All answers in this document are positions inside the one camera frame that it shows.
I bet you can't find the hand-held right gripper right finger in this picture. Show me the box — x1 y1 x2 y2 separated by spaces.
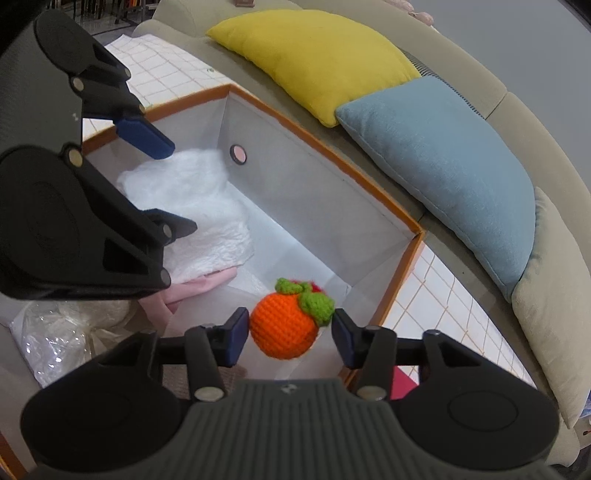
331 308 474 401

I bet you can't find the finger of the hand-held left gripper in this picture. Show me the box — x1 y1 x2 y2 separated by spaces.
61 147 199 291
36 9 176 160

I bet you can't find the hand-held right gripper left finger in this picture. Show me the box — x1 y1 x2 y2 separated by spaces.
99 307 250 401

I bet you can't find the white fluffy cloth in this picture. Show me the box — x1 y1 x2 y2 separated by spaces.
115 148 256 283

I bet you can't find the orange crochet fruit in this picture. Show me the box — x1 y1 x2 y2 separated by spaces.
249 278 335 360

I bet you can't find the light pink cloth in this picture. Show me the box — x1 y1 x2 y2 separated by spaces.
139 268 238 324

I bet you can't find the clear bag of white filling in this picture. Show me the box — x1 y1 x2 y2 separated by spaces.
9 298 139 388

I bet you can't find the orange cardboard box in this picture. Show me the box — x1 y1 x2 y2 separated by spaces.
0 83 426 480

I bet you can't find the checked lemon print sheet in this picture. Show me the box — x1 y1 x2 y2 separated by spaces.
104 34 539 393

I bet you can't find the yellow pillow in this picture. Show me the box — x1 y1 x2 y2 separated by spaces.
205 9 422 128

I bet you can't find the light blue pillow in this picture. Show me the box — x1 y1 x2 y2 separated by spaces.
335 75 537 303

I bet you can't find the beige pillow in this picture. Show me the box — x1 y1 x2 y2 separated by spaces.
512 187 591 430

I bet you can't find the beige sofa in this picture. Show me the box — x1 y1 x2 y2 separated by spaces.
131 0 591 467

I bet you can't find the pink plush toy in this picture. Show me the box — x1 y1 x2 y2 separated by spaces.
388 0 437 26

